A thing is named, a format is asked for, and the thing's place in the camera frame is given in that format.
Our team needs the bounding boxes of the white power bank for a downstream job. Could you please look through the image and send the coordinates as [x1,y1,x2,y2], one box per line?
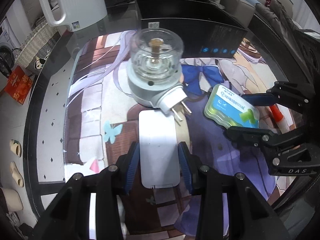
[138,110,180,189]

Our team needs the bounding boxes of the anime printed desk mat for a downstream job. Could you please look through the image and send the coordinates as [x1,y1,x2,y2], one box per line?
[65,33,294,239]

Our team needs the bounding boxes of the person lying under blanket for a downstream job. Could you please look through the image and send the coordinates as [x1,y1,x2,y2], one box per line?
[255,0,319,71]

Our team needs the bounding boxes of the red cap glue bottle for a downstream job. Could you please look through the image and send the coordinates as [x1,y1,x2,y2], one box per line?
[269,104,290,134]

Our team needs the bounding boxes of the woven laundry basket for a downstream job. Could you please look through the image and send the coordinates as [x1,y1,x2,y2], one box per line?
[15,21,61,75]

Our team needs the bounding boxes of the white washing machine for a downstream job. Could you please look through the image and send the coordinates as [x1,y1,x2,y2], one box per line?
[0,17,21,78]

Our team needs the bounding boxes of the black storage box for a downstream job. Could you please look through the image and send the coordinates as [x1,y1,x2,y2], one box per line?
[136,0,248,58]

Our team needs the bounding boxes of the glass dome plug night light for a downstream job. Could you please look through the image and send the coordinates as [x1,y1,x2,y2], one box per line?
[126,28,192,122]

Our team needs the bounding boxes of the red gift bag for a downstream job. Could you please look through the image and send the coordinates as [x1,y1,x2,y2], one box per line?
[4,66,33,105]

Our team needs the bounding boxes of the white electric kettle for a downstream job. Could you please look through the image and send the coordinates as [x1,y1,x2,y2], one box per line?
[39,0,107,32]

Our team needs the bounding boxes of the beige slipper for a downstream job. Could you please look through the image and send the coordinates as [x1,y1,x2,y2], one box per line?
[10,162,24,187]
[9,140,22,157]

